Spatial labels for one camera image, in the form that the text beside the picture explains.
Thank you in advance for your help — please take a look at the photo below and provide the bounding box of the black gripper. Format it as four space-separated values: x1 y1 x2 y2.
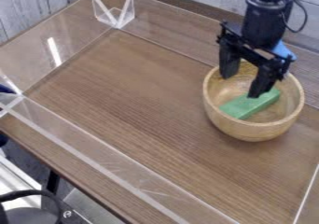
216 0 295 98

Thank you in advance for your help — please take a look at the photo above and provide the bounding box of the green rectangular block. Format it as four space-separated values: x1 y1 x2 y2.
219 89 280 119

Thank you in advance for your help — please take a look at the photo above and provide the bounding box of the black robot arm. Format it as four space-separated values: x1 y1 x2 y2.
216 0 308 98

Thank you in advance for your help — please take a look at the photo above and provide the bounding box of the light wooden bowl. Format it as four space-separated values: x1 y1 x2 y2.
202 61 306 142

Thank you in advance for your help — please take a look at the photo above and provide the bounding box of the black table leg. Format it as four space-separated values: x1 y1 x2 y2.
47 171 60 194

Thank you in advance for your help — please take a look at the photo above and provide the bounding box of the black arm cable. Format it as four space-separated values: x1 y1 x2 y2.
282 0 310 35

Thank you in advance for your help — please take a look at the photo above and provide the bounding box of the clear acrylic corner bracket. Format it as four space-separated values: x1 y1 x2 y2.
91 0 136 29

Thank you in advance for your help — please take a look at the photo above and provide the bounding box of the clear acrylic barrier wall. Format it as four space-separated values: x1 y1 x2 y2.
0 0 319 224

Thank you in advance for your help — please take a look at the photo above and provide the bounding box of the black cable loop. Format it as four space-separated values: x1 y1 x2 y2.
0 189 64 224

